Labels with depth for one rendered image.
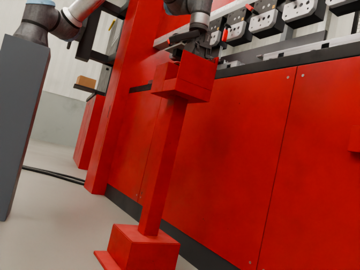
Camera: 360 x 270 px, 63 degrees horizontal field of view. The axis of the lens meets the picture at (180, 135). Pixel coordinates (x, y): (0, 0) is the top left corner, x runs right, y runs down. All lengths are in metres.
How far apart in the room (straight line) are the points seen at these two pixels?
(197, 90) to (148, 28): 1.53
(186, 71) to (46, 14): 0.75
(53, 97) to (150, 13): 6.31
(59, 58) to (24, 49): 7.32
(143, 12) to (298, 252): 2.12
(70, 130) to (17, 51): 7.20
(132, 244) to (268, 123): 0.63
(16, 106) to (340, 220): 1.27
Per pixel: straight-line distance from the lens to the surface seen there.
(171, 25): 2.36
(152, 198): 1.13
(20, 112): 1.44
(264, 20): 1.51
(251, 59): 2.33
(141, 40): 2.52
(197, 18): 1.18
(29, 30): 1.51
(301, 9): 1.38
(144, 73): 2.48
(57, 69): 8.71
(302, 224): 0.97
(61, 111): 8.60
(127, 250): 1.09
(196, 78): 1.10
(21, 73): 1.45
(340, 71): 1.01
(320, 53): 1.08
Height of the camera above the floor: 0.44
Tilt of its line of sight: 4 degrees up
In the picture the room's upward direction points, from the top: 13 degrees clockwise
